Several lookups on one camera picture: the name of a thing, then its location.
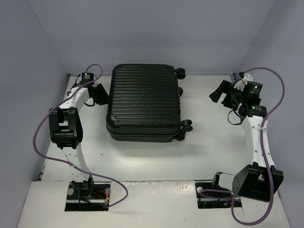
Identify black hard-shell suitcase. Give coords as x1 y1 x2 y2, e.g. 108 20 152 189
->
106 64 193 143

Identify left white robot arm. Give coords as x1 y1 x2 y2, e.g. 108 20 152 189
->
48 72 109 199

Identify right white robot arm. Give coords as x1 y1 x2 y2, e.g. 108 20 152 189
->
209 73 284 202

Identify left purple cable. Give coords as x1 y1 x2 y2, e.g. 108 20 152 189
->
32 64 129 209

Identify purple cable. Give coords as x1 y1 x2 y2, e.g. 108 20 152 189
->
32 64 129 209
199 67 285 225

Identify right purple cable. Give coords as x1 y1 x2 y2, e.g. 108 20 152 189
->
199 67 285 225

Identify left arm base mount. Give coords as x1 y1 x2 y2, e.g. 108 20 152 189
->
65 182 111 212

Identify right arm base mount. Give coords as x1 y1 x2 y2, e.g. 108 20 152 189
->
195 181 232 209

